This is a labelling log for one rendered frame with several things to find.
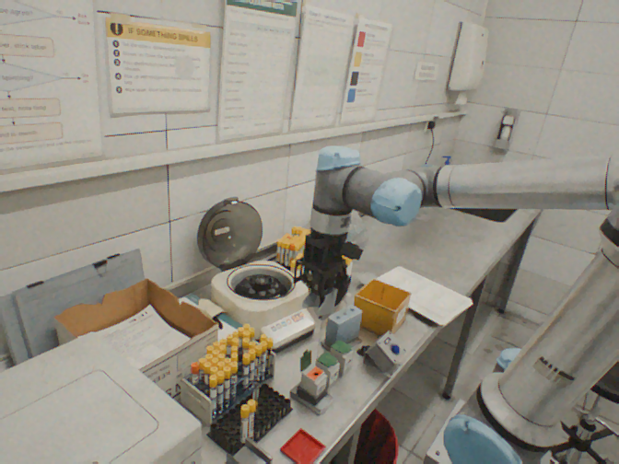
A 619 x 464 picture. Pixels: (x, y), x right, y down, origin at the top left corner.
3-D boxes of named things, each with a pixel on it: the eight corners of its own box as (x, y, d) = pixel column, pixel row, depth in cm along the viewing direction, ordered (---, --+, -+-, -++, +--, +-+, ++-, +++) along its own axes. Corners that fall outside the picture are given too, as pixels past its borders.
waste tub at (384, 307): (390, 341, 122) (396, 312, 118) (349, 322, 128) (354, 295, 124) (406, 319, 133) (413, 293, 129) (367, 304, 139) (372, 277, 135)
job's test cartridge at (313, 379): (314, 403, 96) (317, 382, 93) (298, 393, 98) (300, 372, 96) (324, 394, 99) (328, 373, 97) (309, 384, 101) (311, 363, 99)
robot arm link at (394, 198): (437, 178, 70) (383, 162, 77) (402, 186, 62) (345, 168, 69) (427, 222, 73) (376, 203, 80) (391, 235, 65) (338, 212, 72)
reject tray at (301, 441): (306, 471, 82) (306, 468, 82) (279, 450, 86) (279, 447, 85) (325, 448, 87) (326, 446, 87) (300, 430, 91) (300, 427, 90)
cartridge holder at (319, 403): (320, 415, 95) (321, 403, 93) (289, 394, 100) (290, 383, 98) (332, 401, 99) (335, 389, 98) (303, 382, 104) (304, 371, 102)
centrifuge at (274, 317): (261, 362, 109) (263, 322, 104) (201, 307, 128) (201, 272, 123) (325, 328, 125) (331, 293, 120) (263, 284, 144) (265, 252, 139)
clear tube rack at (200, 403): (210, 427, 89) (210, 401, 86) (181, 402, 94) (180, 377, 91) (274, 377, 104) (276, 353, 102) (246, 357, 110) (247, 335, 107)
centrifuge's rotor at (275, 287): (254, 321, 115) (256, 299, 112) (223, 296, 125) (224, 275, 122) (297, 303, 125) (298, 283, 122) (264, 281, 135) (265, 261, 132)
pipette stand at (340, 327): (338, 357, 113) (343, 327, 109) (320, 343, 118) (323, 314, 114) (361, 342, 120) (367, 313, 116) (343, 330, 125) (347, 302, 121)
